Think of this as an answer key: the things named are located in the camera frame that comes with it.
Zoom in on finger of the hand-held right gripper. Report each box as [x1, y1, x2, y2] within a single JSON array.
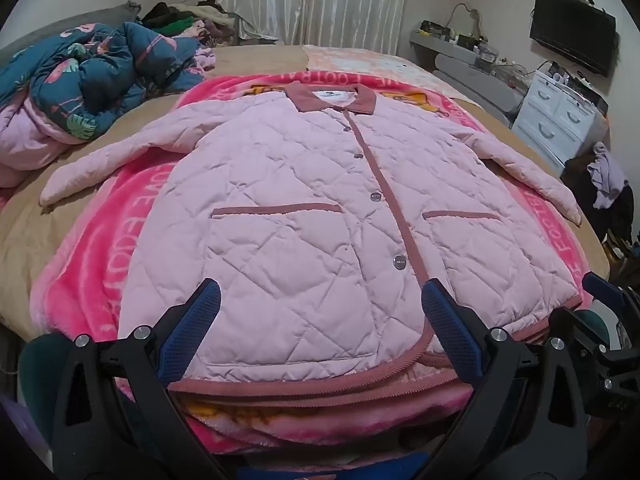
[[550, 305, 640, 413], [581, 271, 640, 322]]

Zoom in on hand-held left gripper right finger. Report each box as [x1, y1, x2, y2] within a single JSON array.
[[415, 277, 592, 480]]

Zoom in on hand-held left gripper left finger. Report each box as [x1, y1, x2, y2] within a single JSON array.
[[51, 277, 236, 480]]

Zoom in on pink quilted jacket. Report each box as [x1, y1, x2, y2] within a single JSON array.
[[39, 84, 583, 393]]

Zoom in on dark chair with clothes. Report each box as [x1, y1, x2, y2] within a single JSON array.
[[560, 142, 640, 261]]

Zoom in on pile of folded clothes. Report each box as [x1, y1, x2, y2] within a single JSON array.
[[140, 1, 278, 47]]

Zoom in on pink printed fleece blanket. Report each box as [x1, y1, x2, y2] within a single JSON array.
[[30, 72, 593, 448]]

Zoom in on lilac garment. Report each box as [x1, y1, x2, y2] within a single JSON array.
[[587, 142, 628, 211]]

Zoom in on white drawer cabinet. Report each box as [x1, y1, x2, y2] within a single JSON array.
[[511, 71, 608, 176]]

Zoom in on black flat television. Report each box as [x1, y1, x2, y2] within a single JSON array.
[[529, 0, 617, 78]]

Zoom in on blue flamingo print duvet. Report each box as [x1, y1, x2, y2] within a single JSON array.
[[0, 22, 207, 188]]

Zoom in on peach printed cloth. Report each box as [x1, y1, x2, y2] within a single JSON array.
[[302, 45, 481, 106]]

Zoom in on clutter of small shelf items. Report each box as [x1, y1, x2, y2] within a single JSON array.
[[419, 2, 526, 83]]

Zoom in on grey pillow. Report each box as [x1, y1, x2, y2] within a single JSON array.
[[0, 2, 143, 63]]

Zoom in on white pleated curtain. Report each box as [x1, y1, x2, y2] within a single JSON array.
[[215, 0, 413, 56]]

